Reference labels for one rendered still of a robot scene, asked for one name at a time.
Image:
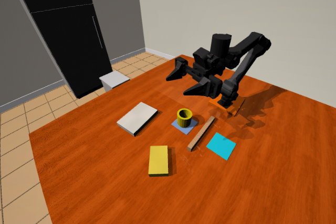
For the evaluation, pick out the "white flat rectangular box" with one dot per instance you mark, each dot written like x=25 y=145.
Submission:
x=134 y=121

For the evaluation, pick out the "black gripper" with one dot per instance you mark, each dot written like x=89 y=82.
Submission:
x=209 y=85

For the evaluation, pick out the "yellow rectangular block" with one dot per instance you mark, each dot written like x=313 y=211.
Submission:
x=158 y=163

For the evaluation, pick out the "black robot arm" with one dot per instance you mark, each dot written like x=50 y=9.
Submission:
x=223 y=56

